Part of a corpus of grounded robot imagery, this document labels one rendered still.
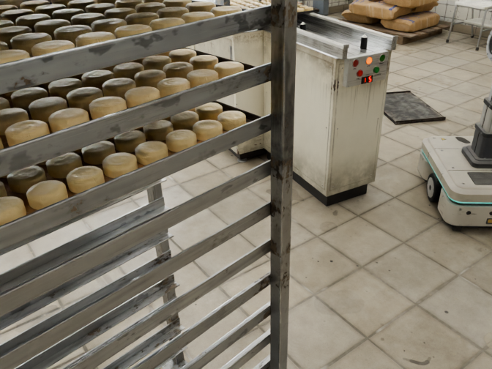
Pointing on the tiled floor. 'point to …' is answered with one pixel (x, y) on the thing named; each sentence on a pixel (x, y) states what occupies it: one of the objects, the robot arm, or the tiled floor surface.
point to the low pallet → (403, 31)
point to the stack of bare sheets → (408, 109)
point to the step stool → (473, 17)
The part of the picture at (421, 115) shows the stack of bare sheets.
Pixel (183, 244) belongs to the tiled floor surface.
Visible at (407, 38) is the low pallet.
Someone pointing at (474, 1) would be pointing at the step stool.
